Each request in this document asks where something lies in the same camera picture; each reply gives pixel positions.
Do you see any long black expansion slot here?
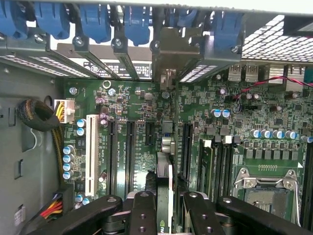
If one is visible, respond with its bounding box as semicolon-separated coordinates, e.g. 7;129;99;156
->
125;119;137;197
181;121;194;182
107;118;119;197

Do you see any CPU socket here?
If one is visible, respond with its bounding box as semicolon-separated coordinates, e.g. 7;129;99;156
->
232;167;302;229

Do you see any white expansion slot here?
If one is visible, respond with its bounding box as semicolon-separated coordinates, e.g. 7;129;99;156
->
85;114;99;197

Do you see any short black expansion slot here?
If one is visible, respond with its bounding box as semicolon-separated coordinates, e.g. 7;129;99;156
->
145;121;156;147

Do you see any locking lever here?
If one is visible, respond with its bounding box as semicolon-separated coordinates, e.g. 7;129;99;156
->
292;171;303;228

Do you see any green motherboard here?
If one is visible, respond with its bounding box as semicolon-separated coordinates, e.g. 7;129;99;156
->
62;73;313;235

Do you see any white power connector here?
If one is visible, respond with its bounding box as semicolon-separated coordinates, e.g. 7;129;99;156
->
53;98;76;124

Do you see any open black PC case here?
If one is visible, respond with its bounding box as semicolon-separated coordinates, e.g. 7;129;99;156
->
0;0;313;235

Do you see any blue card latch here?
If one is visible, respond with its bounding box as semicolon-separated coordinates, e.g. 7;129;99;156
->
79;3;112;44
213;11;246;52
123;5;152;47
0;0;28;40
168;8;197;28
34;1;71;40

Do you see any coloured wire bundle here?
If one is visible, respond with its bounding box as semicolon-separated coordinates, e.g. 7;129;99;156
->
40;192;65;223

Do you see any black sleeved cable bundle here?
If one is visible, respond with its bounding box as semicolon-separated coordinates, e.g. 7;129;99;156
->
16;98;65;177

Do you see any red and black twisted wire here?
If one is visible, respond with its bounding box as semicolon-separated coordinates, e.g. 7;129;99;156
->
231;75;313;100

